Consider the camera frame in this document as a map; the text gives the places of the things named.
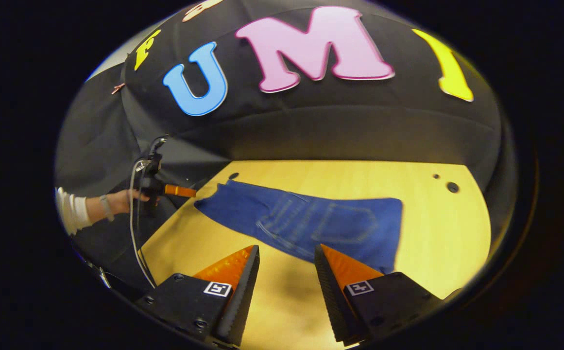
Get wrist bracelet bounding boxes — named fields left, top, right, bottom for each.
left=99, top=194, right=116, bottom=223

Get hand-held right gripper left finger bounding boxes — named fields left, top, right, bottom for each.
left=135, top=244, right=261, bottom=347

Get blue denim jeans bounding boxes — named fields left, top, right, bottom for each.
left=194, top=179, right=404, bottom=276

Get grey cable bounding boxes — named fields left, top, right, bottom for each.
left=128, top=157, right=159, bottom=290

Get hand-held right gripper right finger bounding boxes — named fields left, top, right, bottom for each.
left=314, top=244, right=444, bottom=347

